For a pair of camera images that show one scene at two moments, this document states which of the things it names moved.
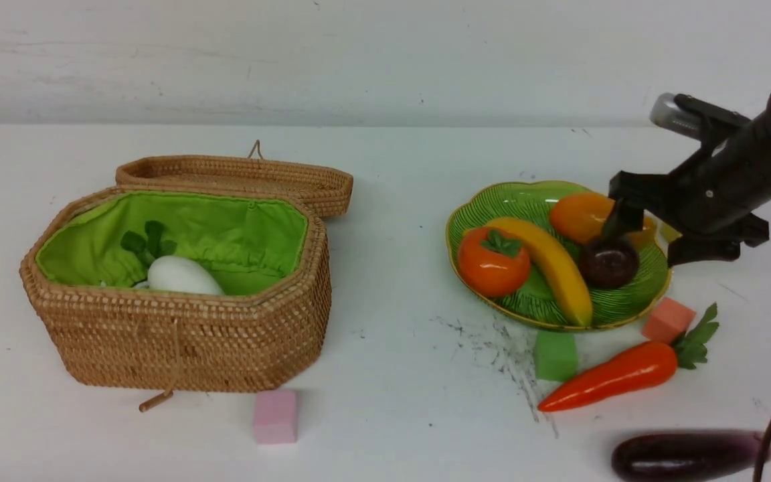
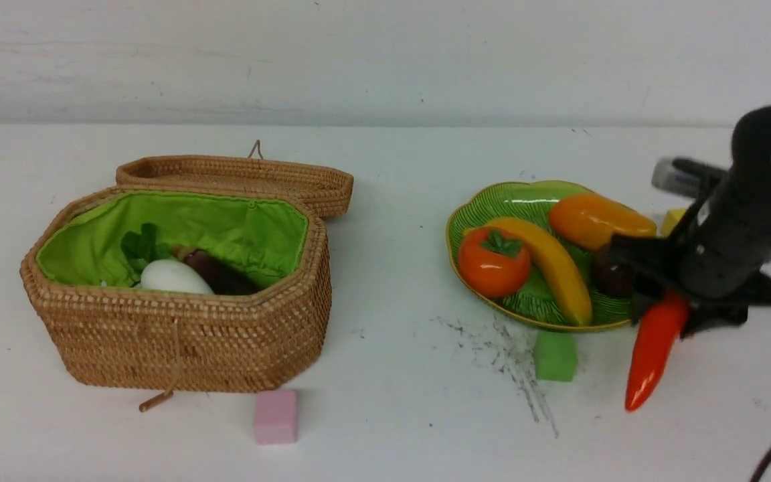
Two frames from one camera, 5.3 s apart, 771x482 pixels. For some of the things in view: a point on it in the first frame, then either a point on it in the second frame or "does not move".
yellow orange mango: [582, 219] does not move
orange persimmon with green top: [492, 263] does not move
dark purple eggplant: [685, 454] to [221, 279]
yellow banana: [544, 253] does not move
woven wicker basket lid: [327, 187] does not move
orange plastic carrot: [644, 365] to [662, 324]
